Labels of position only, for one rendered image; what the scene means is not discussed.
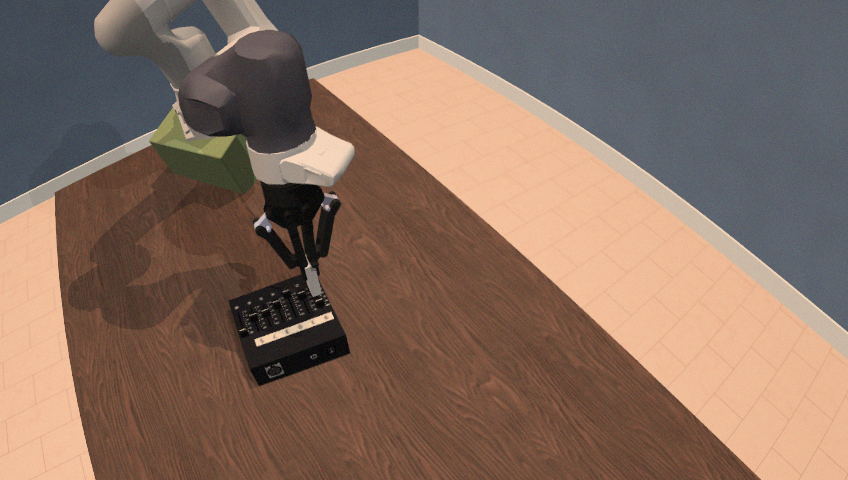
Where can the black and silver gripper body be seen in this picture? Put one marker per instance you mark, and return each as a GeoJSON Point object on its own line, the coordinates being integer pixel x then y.
{"type": "Point", "coordinates": [287, 196]}

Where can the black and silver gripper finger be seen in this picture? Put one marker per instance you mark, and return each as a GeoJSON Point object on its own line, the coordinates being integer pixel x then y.
{"type": "Point", "coordinates": [330, 206]}
{"type": "Point", "coordinates": [264, 229]}

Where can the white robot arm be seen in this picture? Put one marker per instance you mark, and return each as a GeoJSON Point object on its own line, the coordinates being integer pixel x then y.
{"type": "Point", "coordinates": [258, 88]}

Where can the black lighting desk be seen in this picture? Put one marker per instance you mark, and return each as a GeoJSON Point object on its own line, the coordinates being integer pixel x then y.
{"type": "Point", "coordinates": [298, 333]}

